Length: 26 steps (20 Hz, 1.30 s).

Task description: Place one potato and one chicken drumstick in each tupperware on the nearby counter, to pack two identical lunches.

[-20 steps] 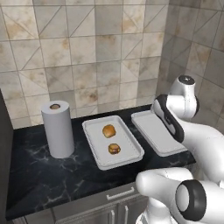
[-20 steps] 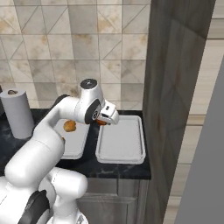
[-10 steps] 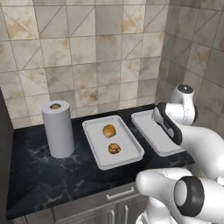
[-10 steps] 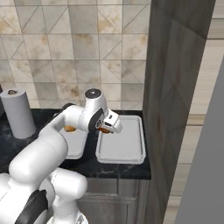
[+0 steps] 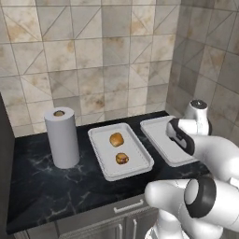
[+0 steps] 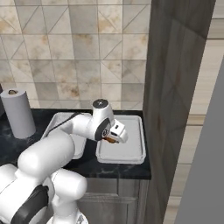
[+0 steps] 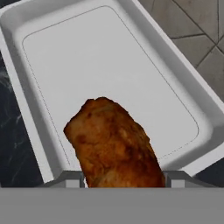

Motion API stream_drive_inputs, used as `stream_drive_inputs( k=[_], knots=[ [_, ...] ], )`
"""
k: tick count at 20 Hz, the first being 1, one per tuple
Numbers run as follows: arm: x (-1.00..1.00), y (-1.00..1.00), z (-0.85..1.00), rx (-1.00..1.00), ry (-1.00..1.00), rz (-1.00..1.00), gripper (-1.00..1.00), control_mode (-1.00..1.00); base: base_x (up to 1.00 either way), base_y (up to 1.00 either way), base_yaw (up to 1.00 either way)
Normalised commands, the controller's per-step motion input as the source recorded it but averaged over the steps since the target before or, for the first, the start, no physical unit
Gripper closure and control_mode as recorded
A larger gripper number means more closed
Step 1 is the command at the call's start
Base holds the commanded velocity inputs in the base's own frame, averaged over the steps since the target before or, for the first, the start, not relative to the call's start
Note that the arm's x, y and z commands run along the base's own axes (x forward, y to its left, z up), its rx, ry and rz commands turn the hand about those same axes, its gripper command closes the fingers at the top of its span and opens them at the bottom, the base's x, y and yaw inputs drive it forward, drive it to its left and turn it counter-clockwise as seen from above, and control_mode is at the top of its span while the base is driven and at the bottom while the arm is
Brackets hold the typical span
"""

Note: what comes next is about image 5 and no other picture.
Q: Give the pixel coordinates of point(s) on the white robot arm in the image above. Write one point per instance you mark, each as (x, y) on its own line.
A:
(214, 161)

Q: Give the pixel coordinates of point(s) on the brown potato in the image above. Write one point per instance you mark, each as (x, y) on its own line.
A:
(116, 139)

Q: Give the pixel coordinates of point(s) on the brown chicken drumstick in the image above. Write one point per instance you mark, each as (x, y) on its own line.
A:
(122, 158)

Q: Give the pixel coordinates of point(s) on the white tray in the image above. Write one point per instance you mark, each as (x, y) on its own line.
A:
(161, 137)
(119, 152)

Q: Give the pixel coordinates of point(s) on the white paper towel roll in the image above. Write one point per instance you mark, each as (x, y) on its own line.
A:
(62, 140)

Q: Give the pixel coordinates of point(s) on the grey drawer front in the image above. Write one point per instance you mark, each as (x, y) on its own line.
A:
(99, 214)

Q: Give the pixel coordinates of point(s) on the grey cupboard door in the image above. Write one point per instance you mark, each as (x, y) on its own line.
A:
(96, 231)
(141, 225)

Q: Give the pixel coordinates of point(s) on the dark grey appliance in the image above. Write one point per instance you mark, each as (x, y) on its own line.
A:
(5, 168)

